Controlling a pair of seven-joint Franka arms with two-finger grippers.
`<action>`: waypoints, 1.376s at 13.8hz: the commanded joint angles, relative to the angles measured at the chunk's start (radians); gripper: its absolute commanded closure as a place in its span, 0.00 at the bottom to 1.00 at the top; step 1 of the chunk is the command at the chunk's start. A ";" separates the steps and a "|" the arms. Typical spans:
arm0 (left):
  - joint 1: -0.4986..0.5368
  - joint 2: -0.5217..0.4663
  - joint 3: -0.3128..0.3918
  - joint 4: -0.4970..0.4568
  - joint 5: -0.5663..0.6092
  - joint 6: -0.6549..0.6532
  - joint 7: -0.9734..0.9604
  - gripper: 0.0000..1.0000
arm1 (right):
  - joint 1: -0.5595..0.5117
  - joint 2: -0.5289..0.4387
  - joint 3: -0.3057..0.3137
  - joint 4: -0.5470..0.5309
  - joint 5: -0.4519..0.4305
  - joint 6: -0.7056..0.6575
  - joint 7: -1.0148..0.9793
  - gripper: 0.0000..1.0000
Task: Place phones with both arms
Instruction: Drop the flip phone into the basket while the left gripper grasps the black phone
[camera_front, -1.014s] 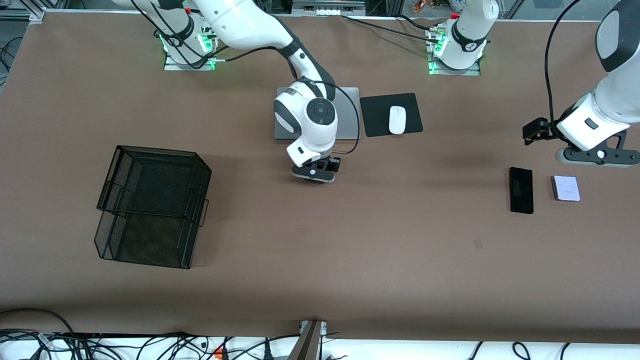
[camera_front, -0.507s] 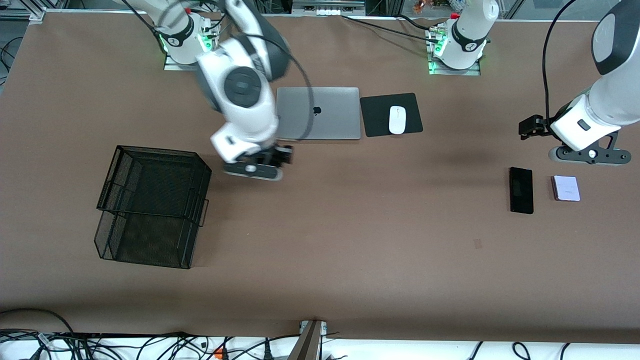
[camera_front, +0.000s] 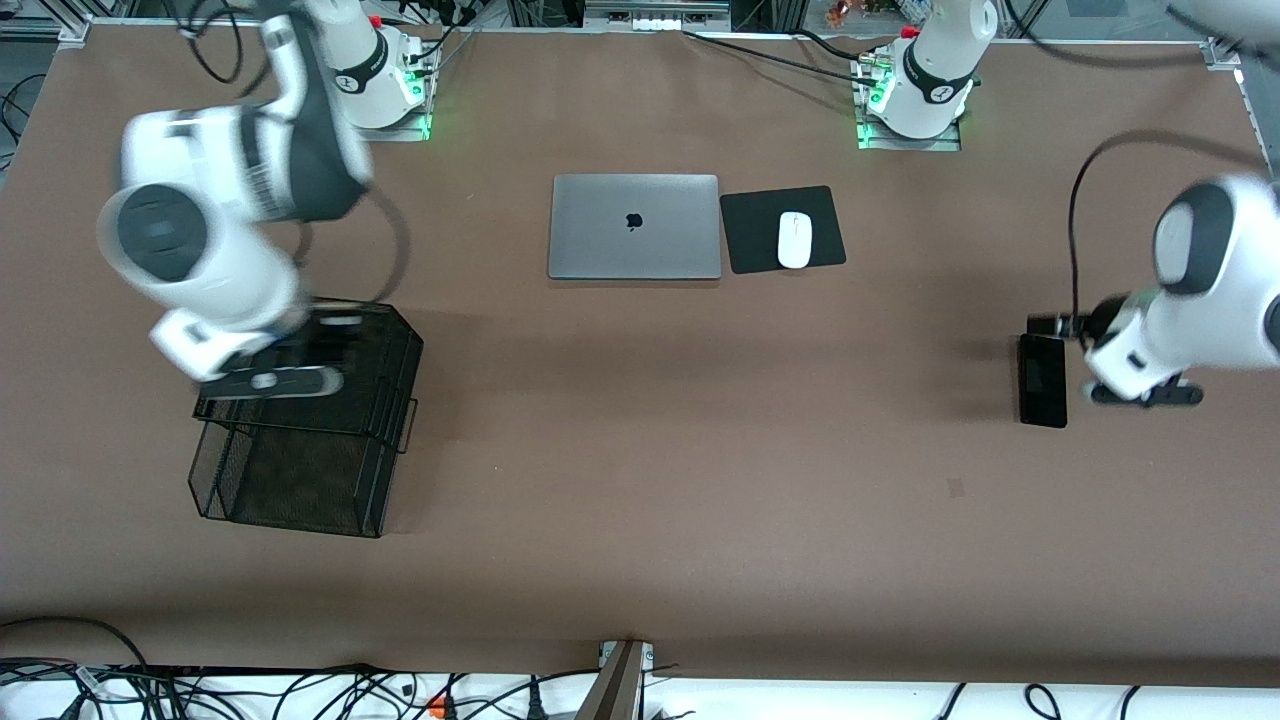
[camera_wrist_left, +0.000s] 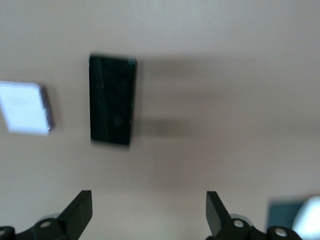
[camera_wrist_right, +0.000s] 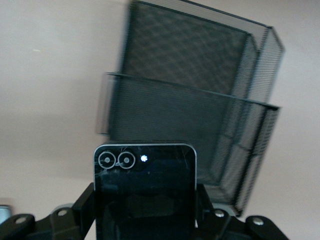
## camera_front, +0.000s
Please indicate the white power strip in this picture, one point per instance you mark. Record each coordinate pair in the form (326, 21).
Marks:
(655, 22)

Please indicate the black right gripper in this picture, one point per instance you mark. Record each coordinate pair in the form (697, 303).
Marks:
(322, 334)

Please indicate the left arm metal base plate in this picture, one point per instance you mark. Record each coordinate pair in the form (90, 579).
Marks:
(910, 145)

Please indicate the black slab smartphone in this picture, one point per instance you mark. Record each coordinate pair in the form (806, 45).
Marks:
(1042, 385)

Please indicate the aluminium frame post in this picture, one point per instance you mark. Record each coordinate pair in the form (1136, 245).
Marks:
(1255, 100)

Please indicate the black mesh two-tier organizer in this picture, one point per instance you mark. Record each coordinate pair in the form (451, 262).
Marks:
(300, 470)

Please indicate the silver closed laptop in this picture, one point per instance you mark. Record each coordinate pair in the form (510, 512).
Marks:
(600, 240)

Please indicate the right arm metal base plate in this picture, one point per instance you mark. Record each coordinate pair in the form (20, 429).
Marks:
(380, 134)

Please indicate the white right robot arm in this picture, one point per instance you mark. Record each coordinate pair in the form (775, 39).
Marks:
(200, 260)

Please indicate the black mouse pad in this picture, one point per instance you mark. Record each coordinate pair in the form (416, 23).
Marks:
(750, 230)

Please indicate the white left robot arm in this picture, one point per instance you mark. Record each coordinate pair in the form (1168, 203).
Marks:
(1200, 300)

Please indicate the aluminium frame corner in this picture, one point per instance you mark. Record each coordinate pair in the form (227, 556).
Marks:
(70, 30)

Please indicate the white computer mouse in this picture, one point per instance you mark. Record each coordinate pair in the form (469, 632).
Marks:
(795, 240)

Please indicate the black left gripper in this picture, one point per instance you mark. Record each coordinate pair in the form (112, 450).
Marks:
(1102, 319)

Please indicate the aluminium table bracket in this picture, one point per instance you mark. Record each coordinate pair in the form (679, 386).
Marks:
(615, 690)

